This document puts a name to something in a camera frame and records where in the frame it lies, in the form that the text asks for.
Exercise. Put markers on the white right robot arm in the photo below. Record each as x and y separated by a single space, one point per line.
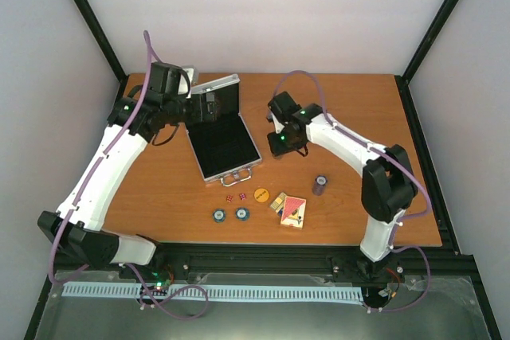
387 181

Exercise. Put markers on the yellow card box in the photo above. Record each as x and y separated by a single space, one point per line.
278 203

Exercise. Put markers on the light blue cable duct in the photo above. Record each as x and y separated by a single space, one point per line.
217 293

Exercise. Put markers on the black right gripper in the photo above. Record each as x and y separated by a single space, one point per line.
277 150

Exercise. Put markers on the blue chip stack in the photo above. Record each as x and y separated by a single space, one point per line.
242 214
219 215

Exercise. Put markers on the purple chip stack right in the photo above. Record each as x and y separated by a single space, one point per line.
319 185

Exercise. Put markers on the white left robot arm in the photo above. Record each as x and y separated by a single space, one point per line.
168 96

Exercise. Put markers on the yellow big blind button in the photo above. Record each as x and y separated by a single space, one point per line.
261 195

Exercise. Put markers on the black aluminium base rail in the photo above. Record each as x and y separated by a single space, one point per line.
343 264

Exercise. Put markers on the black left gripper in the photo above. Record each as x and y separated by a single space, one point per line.
200 115

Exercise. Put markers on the red playing card deck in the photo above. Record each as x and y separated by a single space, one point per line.
292 214

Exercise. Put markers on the aluminium poker case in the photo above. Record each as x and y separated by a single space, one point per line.
225 150

